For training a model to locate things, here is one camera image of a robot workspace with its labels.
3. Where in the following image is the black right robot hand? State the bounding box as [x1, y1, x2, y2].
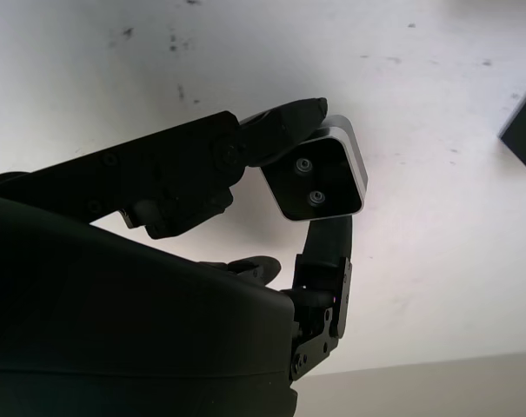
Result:
[0, 97, 355, 417]

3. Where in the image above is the black camera box base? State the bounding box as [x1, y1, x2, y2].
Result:
[498, 72, 526, 182]

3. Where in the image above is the small silver depth camera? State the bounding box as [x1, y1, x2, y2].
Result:
[260, 115, 370, 223]

